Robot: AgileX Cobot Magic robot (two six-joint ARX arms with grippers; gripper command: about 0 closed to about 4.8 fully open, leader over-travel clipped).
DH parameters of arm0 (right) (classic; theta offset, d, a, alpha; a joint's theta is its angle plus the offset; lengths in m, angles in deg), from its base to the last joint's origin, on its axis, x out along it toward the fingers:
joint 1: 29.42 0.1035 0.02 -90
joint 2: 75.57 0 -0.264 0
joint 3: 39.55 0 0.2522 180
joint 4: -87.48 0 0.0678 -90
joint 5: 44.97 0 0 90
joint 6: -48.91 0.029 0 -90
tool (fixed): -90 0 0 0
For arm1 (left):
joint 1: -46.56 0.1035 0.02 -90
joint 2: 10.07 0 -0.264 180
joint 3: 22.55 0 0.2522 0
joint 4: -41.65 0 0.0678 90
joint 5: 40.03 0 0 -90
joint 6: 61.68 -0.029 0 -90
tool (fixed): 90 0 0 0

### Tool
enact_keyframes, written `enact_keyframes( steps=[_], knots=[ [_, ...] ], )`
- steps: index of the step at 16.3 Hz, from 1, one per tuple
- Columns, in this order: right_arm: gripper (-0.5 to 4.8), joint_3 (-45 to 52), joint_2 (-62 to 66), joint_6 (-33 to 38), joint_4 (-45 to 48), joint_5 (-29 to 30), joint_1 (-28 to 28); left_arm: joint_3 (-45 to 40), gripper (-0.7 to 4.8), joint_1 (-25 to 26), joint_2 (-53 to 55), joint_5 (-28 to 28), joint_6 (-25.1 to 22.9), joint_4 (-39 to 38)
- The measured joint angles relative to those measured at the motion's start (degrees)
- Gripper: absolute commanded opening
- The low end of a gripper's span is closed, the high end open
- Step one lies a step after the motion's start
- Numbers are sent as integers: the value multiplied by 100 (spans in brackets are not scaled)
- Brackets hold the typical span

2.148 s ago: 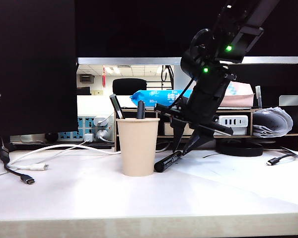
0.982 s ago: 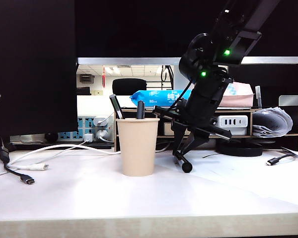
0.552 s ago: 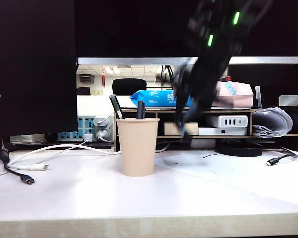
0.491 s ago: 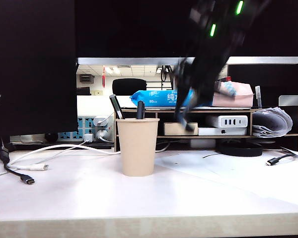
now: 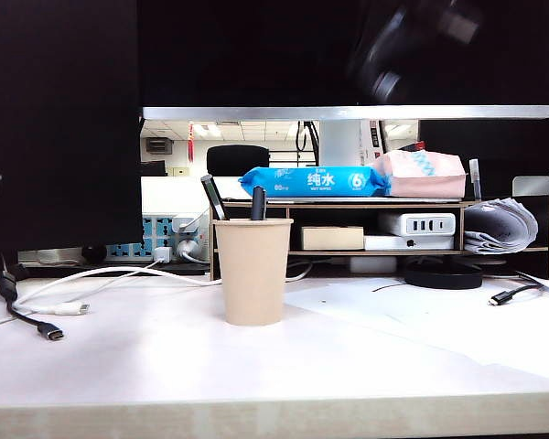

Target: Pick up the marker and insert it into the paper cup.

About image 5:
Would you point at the dark grey marker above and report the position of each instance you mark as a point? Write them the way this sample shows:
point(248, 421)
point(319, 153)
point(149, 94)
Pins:
point(258, 203)

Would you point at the beige paper cup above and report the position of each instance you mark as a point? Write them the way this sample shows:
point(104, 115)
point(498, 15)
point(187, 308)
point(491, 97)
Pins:
point(252, 274)

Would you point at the blue wet wipes pack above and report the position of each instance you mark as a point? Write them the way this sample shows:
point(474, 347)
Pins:
point(311, 182)

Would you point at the beige small box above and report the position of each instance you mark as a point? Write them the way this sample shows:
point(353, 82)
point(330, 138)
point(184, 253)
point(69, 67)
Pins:
point(331, 238)

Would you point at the black pen with silver clip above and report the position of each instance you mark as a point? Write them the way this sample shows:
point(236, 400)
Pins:
point(214, 196)

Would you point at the black office chair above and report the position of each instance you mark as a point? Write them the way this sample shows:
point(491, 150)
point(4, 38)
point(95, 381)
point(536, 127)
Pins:
point(238, 160)

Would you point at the grey round power plug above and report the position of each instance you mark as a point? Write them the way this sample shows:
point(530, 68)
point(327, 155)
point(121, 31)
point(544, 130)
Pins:
point(187, 249)

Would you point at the silver monitor stand column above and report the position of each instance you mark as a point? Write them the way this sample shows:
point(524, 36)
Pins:
point(338, 142)

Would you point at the black wooden desk shelf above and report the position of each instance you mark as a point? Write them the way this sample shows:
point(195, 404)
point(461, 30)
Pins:
point(375, 205)

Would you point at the white power brick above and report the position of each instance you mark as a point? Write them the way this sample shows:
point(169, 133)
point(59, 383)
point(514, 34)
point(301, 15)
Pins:
point(373, 264)

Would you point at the red hanging tassel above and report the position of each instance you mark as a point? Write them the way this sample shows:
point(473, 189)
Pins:
point(191, 144)

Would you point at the white cube charger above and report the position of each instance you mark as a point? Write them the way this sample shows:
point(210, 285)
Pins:
point(162, 254)

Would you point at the white flat Apple box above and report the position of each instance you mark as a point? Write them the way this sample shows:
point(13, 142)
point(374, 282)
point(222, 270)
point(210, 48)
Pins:
point(393, 242)

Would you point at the white power strip blue sockets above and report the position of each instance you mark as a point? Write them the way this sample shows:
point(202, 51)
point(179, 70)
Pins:
point(132, 250)

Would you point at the white multi-port USB charger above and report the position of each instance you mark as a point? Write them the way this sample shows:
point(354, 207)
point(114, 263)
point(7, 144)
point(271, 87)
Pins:
point(421, 224)

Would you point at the pink tissue pack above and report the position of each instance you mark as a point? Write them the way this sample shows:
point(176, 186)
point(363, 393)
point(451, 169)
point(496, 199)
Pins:
point(425, 176)

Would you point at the black flat stand base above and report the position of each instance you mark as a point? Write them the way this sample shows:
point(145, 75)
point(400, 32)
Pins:
point(119, 270)

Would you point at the silver-bezel large monitor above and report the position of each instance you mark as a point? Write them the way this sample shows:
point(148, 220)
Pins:
point(256, 55)

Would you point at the large white paper sheet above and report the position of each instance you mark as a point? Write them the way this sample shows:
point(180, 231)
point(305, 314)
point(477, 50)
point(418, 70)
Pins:
point(416, 320)

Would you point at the black round disc base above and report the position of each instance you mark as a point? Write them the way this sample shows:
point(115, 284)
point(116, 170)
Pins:
point(444, 276)

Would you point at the rolled paper stack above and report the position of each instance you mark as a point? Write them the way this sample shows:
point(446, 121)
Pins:
point(498, 226)

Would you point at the matte black monitor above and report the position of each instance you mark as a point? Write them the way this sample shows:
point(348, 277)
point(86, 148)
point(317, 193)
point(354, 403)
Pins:
point(59, 114)

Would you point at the grey wall-mounted box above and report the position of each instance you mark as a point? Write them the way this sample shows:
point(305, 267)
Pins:
point(159, 146)

